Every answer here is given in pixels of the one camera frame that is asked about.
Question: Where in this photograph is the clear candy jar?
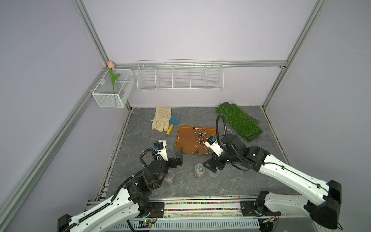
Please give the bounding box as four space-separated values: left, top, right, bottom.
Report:
195 163 206 179

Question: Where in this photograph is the clear plastic jar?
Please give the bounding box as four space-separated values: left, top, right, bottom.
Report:
164 170 174 186

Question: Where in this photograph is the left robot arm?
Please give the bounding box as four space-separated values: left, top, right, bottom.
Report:
57 148 183 232

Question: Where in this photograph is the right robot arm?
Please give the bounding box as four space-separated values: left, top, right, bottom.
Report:
203 128 343 230

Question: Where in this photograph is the brown wooden tray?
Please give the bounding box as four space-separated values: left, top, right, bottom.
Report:
175 126 216 155

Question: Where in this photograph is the pile of spilled lollipops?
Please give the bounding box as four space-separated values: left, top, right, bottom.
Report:
191 127 216 155

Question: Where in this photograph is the blue yellow garden rake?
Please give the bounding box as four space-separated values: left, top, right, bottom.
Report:
166 113 182 136

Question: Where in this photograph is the cream work glove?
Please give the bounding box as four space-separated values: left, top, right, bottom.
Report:
152 107 172 132

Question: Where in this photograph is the green artificial grass mat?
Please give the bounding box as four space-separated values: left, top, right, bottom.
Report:
216 102 262 141

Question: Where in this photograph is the pink artificial tulip flower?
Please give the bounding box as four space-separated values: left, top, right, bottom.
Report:
108 61 120 94

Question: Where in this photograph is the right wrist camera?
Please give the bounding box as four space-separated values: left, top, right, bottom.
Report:
204 136 224 157

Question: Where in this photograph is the white wire wall rack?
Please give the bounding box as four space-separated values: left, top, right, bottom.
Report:
137 59 224 91

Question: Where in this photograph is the white mesh wall basket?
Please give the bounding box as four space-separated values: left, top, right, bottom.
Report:
92 68 135 108

